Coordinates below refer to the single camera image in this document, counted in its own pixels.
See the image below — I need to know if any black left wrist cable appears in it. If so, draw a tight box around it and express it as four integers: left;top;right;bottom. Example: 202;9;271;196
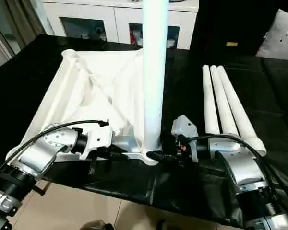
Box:
0;119;110;183

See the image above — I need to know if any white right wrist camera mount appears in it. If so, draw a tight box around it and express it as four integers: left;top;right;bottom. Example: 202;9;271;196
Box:
171;115;199;163

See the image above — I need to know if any dark robot foot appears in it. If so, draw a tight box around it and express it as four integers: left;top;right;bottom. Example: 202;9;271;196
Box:
156;219;180;230
83;221;113;230

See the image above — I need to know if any white plastic table top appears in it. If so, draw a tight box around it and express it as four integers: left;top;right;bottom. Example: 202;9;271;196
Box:
6;49;163;166

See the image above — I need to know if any beige curtain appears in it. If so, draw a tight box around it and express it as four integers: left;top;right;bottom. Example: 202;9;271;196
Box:
0;0;48;72

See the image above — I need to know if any black box with gold label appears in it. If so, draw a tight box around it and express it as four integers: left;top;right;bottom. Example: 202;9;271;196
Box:
189;0;283;57

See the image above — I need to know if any white plastic table leg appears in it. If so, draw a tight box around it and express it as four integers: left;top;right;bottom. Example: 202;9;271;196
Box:
141;0;170;153
202;65;221;135
217;66;267;156
210;65;238;136

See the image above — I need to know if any black work mat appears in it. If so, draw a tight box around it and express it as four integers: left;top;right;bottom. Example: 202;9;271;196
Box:
0;34;288;228

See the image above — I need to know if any grey cushion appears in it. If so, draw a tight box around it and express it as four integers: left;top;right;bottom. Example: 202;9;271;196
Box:
255;9;288;60

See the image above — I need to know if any white glass-door cabinet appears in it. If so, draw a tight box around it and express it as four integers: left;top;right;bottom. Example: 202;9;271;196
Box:
42;0;200;50

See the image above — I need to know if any dark left robot foot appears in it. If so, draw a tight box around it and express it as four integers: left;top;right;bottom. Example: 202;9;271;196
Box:
83;221;113;230

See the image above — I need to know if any dark right robot foot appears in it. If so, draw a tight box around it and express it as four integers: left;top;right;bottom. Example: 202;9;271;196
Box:
156;219;180;230

